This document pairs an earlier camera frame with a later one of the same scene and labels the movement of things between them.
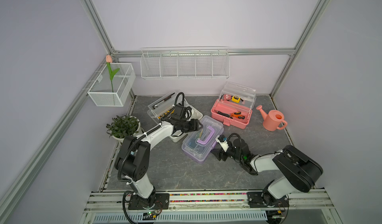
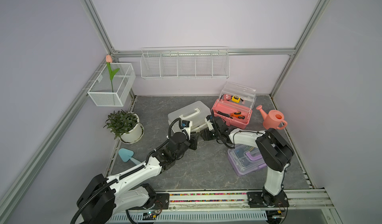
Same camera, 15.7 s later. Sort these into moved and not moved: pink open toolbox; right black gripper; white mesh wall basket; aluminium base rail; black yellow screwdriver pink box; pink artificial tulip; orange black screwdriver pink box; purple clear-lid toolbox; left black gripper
Moved: right black gripper; left black gripper; purple clear-lid toolbox
Not moved: pink open toolbox; black yellow screwdriver pink box; orange black screwdriver pink box; aluminium base rail; white mesh wall basket; pink artificial tulip
